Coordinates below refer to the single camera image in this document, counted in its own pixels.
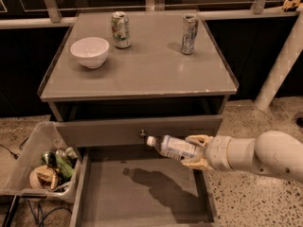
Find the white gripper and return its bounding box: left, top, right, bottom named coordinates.
left=181, top=134, right=231, bottom=171

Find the blue plastic water bottle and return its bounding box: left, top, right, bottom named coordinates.
left=146, top=135, right=204, bottom=161

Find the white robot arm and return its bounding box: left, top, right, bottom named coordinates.
left=181, top=131, right=303, bottom=183

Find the brass drawer knob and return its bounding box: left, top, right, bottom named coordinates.
left=139, top=130, right=147, bottom=138

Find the grey open middle drawer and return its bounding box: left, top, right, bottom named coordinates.
left=70, top=145, right=220, bottom=227

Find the grey top drawer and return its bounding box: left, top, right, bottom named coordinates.
left=57, top=115, right=223, bottom=148

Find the grey cabinet with glass top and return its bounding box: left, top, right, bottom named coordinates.
left=37, top=9, right=240, bottom=158

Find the white blue slim can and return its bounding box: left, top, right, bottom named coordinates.
left=181, top=13, right=199, bottom=55

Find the green chip bag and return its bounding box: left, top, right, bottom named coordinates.
left=56, top=155, right=74, bottom=181

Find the white ceramic bowl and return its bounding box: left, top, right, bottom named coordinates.
left=70, top=37, right=109, bottom=69

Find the green soda can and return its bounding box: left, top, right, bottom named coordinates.
left=111, top=11, right=131, bottom=49

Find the clear plastic bin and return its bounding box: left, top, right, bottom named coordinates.
left=0, top=122, right=81, bottom=203

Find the round tan food container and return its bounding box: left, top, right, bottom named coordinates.
left=29, top=166, right=58, bottom=190

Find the yellow object on ledge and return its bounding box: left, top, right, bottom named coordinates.
left=282, top=0, right=300, bottom=11

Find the metal window rail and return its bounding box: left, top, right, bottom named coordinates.
left=0, top=0, right=303, bottom=30

